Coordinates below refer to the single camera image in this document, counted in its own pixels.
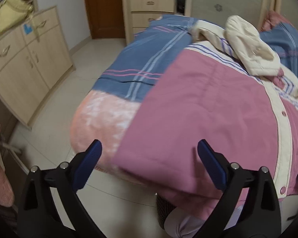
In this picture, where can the upper wardrobe drawer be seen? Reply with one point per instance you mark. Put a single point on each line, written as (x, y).
(153, 5)

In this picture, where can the blue sticker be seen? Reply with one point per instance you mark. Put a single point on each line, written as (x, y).
(27, 29)

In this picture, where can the wardrobe drawer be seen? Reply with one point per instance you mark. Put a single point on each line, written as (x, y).
(143, 19)
(153, 5)

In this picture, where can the brown wooden door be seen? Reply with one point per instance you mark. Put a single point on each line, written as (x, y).
(105, 18)

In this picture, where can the peach fleece blanket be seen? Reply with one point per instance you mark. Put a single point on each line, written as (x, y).
(104, 117)

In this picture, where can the yellow backpack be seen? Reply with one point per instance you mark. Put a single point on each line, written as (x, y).
(13, 12)

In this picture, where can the blue plaid bed cover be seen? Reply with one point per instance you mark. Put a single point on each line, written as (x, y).
(138, 67)

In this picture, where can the pink folded quilt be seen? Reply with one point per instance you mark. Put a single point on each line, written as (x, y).
(271, 20)

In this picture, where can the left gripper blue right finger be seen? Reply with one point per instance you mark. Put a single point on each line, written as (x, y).
(214, 164)

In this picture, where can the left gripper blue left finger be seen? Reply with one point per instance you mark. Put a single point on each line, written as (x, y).
(84, 164)

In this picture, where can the light wood sideboard cabinet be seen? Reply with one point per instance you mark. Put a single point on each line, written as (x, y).
(33, 66)

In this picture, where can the lavender trouser knee right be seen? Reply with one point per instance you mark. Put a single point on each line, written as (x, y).
(181, 224)

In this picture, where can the pink and cream hooded jacket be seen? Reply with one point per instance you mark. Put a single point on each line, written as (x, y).
(231, 90)

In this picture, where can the lower wardrobe drawer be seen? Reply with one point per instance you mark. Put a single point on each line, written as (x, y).
(143, 19)

